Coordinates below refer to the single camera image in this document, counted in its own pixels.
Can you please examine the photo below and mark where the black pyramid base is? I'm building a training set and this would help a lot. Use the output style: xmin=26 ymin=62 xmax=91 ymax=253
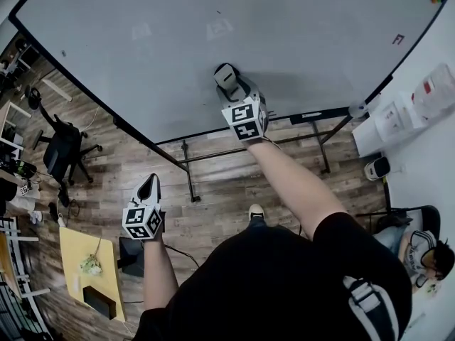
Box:
xmin=117 ymin=235 xmax=146 ymax=277

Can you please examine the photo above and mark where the blue capped water jug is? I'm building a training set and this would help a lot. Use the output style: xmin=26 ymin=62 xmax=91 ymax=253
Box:
xmin=347 ymin=99 xmax=370 ymax=119

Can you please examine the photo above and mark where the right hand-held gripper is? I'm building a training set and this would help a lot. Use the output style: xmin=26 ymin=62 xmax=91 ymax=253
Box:
xmin=215 ymin=73 xmax=270 ymax=145

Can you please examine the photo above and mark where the white water dispenser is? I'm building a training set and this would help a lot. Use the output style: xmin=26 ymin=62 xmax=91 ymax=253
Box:
xmin=351 ymin=90 xmax=433 ymax=158

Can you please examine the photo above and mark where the person's right forearm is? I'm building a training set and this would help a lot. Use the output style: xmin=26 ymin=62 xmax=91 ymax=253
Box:
xmin=245 ymin=139 xmax=348 ymax=242

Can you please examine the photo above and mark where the white flower bouquet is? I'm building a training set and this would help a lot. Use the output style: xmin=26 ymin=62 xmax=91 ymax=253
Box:
xmin=77 ymin=237 xmax=105 ymax=276

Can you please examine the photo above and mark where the person's left forearm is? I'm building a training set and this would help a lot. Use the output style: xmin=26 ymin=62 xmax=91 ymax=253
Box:
xmin=141 ymin=234 xmax=180 ymax=311

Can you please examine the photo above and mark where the person's dark trouser leg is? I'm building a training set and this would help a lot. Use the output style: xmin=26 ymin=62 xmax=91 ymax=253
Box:
xmin=248 ymin=215 xmax=285 ymax=232

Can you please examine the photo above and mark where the white edged black strap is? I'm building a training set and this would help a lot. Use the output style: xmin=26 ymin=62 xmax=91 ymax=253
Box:
xmin=342 ymin=274 xmax=401 ymax=341

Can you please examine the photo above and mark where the white table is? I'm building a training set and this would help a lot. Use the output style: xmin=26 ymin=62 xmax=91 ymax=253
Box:
xmin=403 ymin=282 xmax=455 ymax=341

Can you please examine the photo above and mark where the person's white shoe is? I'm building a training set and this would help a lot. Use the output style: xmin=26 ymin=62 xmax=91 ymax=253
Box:
xmin=248 ymin=203 xmax=266 ymax=221

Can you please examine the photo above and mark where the black office chair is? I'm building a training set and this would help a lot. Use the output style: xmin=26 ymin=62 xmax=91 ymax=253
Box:
xmin=23 ymin=86 xmax=104 ymax=187

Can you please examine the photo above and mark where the yellow wooden side table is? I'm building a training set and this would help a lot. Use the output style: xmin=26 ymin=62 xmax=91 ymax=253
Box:
xmin=58 ymin=225 xmax=127 ymax=323

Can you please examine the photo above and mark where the person's black shirt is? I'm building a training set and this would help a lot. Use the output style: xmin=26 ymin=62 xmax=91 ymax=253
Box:
xmin=133 ymin=211 xmax=413 ymax=341

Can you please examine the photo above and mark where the cream white rectangular device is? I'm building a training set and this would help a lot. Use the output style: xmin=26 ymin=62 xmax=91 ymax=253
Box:
xmin=213 ymin=63 xmax=237 ymax=90

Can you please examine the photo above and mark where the black tablet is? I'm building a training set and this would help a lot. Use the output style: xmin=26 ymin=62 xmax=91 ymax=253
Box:
xmin=82 ymin=285 xmax=118 ymax=320

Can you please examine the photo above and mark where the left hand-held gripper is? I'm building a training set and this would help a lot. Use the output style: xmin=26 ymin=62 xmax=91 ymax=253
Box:
xmin=122 ymin=173 xmax=166 ymax=242

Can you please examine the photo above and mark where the whiteboard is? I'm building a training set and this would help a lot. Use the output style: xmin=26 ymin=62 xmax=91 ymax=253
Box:
xmin=7 ymin=0 xmax=449 ymax=204

